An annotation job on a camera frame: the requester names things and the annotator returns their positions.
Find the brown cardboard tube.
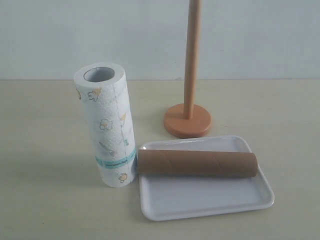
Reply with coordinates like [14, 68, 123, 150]
[137, 149, 258, 178]

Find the white printed paper towel roll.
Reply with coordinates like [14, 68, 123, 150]
[73, 62, 137, 188]

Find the wooden paper towel holder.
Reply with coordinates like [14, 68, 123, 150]
[163, 0, 212, 139]

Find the white rectangular tray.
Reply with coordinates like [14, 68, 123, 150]
[139, 135, 275, 221]

